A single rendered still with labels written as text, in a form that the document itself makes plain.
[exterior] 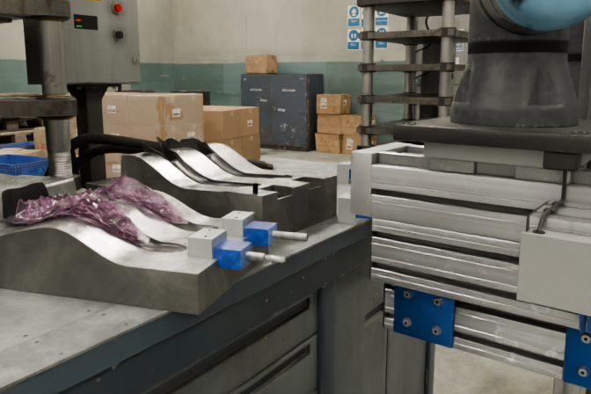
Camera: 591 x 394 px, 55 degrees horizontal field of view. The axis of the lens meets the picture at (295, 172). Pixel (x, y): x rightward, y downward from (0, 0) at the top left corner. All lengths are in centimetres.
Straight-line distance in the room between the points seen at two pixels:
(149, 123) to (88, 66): 328
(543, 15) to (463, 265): 33
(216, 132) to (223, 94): 390
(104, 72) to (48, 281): 107
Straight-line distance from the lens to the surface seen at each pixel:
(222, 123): 575
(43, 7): 157
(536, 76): 71
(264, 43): 913
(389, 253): 79
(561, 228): 61
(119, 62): 187
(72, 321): 76
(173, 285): 74
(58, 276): 84
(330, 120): 805
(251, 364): 105
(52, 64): 159
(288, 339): 113
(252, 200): 100
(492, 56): 71
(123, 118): 526
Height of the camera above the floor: 110
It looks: 10 degrees down
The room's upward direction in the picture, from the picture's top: straight up
